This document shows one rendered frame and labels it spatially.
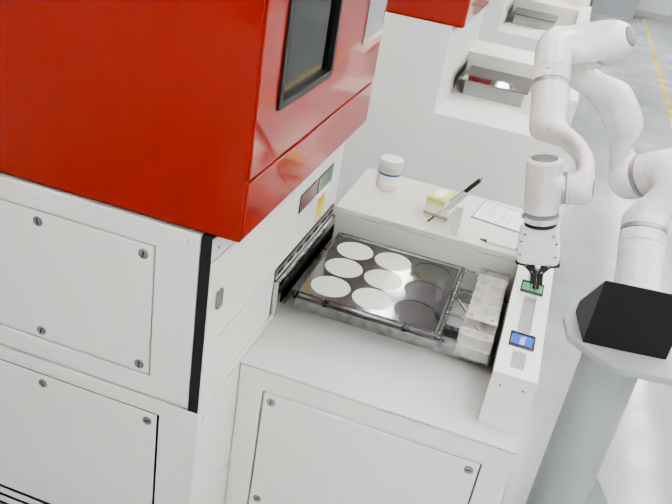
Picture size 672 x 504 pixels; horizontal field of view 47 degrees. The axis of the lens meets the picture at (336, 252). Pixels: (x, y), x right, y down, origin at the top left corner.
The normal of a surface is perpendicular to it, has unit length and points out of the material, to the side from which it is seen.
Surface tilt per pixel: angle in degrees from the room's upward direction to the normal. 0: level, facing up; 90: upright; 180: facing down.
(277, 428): 90
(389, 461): 90
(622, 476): 0
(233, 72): 90
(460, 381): 0
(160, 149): 90
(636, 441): 0
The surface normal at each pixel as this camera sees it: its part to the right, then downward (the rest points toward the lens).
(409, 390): 0.15, -0.87
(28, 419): -0.31, 0.41
